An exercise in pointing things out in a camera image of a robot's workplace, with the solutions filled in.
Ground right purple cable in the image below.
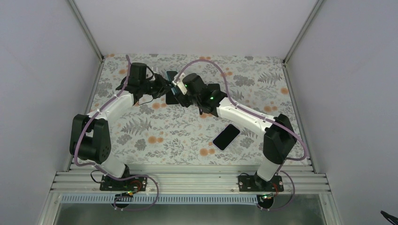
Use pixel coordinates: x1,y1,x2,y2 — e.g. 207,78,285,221
174,60,308,212

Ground slotted grey cable duct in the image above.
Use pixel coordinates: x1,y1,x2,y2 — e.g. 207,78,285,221
60,193,258,205

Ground black smartphone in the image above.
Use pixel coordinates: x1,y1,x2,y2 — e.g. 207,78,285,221
207,83,221,92

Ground smartphone in clear case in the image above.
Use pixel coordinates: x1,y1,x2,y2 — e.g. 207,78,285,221
212,124,240,151

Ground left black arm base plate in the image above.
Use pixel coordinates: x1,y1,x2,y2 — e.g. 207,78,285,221
99,176,147,192

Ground right aluminium frame post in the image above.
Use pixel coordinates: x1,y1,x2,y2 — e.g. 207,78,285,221
283,0,324,64

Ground aluminium frame post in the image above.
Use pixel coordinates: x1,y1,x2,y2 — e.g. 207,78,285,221
67,0,104,62
283,0,324,64

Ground left aluminium frame post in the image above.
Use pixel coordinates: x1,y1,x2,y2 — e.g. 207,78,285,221
67,0,104,62

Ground aluminium mounting rail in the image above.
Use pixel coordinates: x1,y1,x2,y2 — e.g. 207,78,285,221
50,165,331,194

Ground floral patterned table mat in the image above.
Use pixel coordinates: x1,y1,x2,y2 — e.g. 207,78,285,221
81,53,308,166

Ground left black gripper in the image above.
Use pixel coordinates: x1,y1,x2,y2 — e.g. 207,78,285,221
140,74,174,99

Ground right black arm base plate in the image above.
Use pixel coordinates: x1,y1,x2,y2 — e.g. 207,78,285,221
237,173,284,192

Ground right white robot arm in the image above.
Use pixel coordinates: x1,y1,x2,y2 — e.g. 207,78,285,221
172,73,297,191

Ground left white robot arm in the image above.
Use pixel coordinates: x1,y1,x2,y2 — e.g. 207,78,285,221
69,62,173,190

